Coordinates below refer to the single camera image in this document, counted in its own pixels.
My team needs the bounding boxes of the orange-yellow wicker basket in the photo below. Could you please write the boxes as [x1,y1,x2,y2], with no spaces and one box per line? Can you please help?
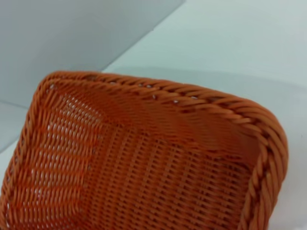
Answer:
[0,69,289,230]

